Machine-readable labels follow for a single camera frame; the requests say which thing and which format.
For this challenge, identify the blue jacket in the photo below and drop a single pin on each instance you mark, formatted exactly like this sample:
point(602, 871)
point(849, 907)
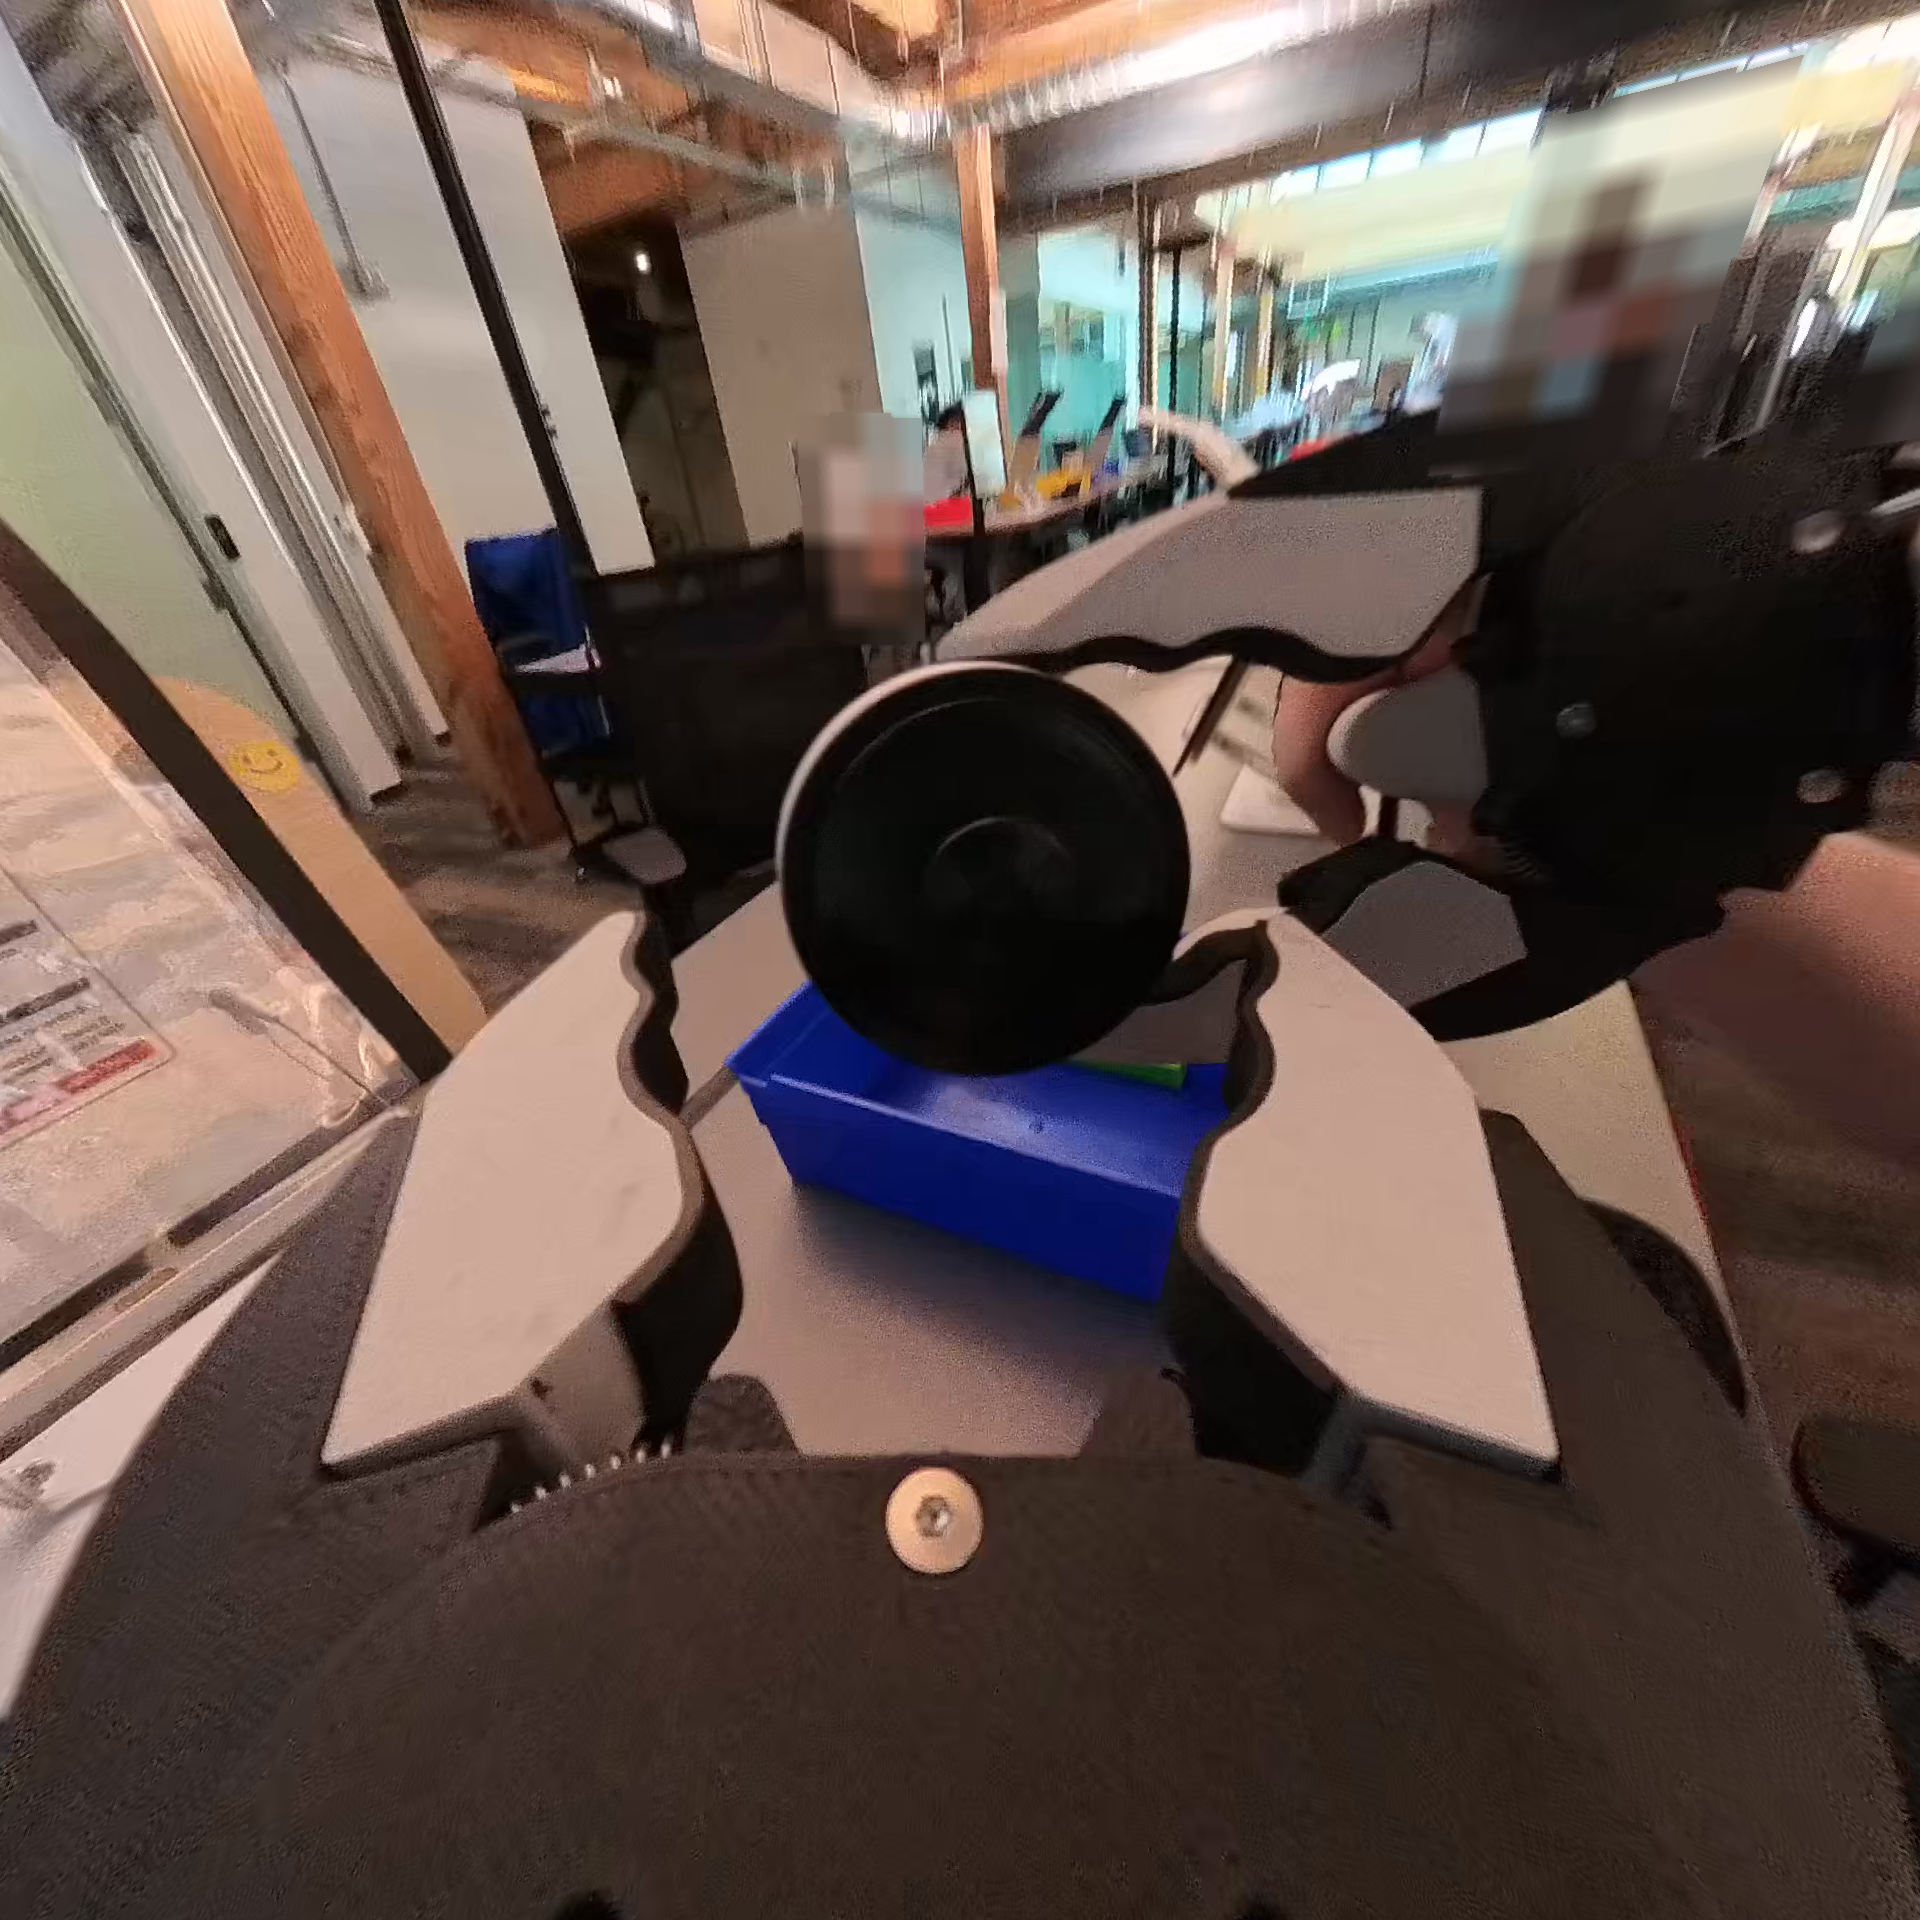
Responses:
point(523, 600)

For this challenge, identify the black floor lamp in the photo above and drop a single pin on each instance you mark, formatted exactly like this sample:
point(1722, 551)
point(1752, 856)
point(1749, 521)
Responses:
point(488, 283)

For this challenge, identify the white bottle with black lid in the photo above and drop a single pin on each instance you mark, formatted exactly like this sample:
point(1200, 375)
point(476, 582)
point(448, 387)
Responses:
point(974, 886)

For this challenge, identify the person's right hand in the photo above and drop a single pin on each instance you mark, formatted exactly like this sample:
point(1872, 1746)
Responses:
point(1305, 765)

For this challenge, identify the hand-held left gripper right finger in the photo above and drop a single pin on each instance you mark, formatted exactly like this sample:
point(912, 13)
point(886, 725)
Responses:
point(1365, 1200)

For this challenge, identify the blue plastic bin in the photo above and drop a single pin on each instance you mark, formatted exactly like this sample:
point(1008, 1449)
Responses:
point(989, 1171)

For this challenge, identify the black mesh office chair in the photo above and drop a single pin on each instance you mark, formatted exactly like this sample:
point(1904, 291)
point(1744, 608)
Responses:
point(705, 674)

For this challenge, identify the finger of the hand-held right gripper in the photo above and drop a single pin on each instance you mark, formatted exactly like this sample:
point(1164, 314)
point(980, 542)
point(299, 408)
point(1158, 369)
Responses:
point(1424, 938)
point(1275, 570)

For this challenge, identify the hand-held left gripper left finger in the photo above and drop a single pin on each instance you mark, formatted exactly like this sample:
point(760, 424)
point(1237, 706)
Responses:
point(509, 1200)

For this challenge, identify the curved pale panel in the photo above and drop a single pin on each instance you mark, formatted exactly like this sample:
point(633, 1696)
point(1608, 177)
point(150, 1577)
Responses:
point(1200, 437)

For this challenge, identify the green flat block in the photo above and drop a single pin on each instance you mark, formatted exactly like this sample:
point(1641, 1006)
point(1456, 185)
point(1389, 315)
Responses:
point(1141, 1070)

